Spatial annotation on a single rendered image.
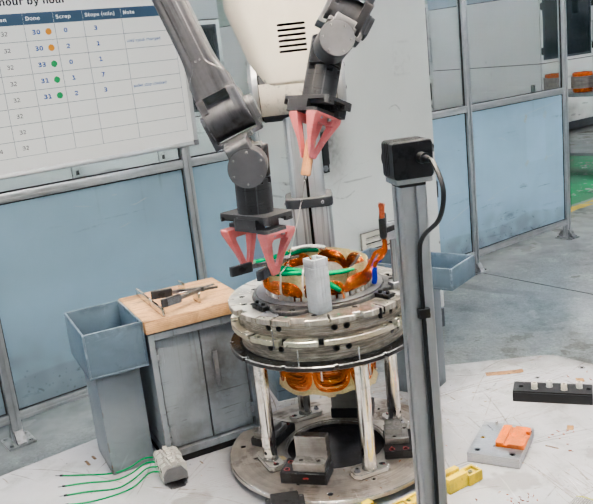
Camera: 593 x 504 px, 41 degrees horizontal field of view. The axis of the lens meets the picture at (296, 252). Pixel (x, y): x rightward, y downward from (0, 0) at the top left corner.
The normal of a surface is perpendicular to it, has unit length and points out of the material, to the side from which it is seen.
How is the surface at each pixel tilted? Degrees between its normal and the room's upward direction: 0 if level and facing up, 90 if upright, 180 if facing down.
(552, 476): 0
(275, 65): 90
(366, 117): 90
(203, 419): 90
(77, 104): 90
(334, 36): 77
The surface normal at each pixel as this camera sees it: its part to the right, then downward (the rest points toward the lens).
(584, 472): -0.11, -0.96
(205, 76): -0.10, 0.04
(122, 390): 0.44, 0.18
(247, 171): 0.00, 0.24
